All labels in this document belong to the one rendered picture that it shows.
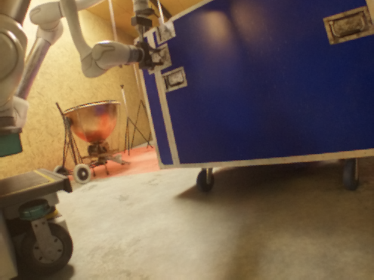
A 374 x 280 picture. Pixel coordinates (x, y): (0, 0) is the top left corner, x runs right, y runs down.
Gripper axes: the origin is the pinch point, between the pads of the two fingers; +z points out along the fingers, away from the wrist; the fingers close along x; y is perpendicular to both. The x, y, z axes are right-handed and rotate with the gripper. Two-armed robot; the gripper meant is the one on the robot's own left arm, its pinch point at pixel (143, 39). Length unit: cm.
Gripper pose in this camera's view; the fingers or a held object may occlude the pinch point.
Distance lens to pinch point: 137.1
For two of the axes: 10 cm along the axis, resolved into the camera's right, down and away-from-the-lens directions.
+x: -6.3, 1.7, -7.6
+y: -7.8, -0.4, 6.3
